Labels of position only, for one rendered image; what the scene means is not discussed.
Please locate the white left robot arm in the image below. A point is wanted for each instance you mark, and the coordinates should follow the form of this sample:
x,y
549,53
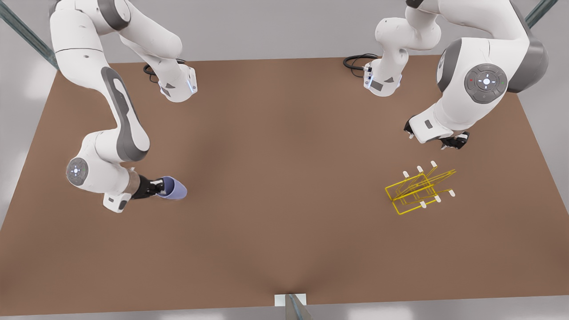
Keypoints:
x,y
480,80

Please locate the silver frame post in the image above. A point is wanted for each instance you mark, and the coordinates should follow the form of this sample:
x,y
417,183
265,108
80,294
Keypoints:
x,y
540,11
26,33
293,306

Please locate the lavender cup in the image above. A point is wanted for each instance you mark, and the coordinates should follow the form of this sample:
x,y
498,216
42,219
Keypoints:
x,y
174,187

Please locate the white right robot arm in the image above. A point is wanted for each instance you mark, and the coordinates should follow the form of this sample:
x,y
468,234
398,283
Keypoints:
x,y
80,58

